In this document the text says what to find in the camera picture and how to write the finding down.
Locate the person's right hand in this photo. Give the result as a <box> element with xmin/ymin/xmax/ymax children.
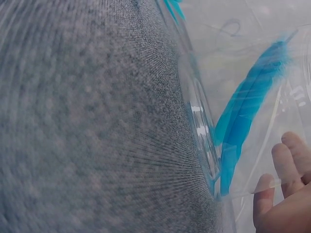
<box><xmin>253</xmin><ymin>131</ymin><xmax>311</xmax><ymax>233</ymax></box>

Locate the blue feather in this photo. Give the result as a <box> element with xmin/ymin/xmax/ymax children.
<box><xmin>214</xmin><ymin>30</ymin><xmax>298</xmax><ymax>197</ymax></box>
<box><xmin>163</xmin><ymin>0</ymin><xmax>187</xmax><ymax>25</ymax></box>

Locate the clear plastic container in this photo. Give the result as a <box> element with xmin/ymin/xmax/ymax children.
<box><xmin>155</xmin><ymin>0</ymin><xmax>311</xmax><ymax>201</ymax></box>

